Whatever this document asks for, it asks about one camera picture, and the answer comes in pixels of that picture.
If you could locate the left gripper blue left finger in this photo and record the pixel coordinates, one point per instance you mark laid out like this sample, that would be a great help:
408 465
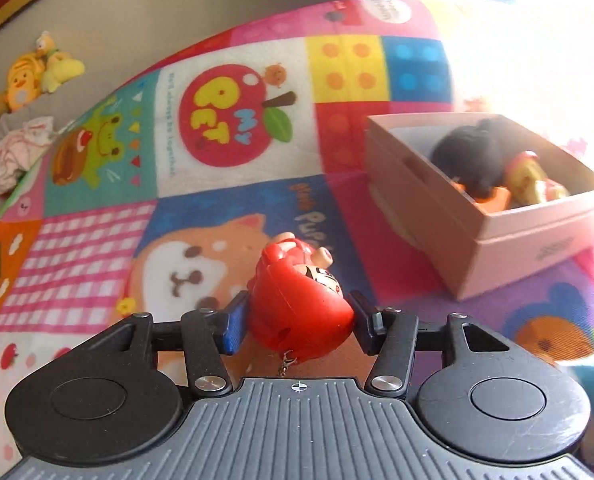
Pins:
209 335

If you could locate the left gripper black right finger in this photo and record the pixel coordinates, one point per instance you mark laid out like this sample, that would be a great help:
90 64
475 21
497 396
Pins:
390 335

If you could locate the red hooded doll keychain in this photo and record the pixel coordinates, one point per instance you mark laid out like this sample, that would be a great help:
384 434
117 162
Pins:
298 316

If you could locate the orange plastic toy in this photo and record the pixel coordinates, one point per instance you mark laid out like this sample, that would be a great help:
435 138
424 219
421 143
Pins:
497 202

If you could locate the black plush toy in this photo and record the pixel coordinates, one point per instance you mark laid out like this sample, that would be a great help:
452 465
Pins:
477 156

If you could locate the pink yellow cupcake toy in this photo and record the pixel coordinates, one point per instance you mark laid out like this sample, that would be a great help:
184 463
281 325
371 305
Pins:
528 182

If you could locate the colourful cartoon play mat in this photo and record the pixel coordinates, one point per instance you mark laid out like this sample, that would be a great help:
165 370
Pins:
159 199

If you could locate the pink cardboard box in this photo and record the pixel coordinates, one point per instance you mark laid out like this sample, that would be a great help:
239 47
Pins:
472 251

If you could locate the white pink crumpled cloth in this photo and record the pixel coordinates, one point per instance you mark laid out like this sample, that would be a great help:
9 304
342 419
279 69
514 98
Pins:
21 148

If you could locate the yellow dog plush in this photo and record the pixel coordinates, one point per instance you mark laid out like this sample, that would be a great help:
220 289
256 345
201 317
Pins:
58 66

